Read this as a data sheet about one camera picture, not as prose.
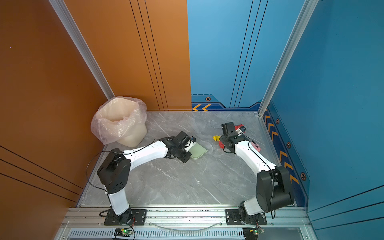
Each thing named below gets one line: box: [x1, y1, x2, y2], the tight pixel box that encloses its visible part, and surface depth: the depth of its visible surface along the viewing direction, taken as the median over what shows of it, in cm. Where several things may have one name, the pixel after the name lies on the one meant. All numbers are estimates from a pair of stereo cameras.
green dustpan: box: [188, 142, 209, 159], surface depth 92 cm
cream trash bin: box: [94, 97, 147, 148], surface depth 88 cm
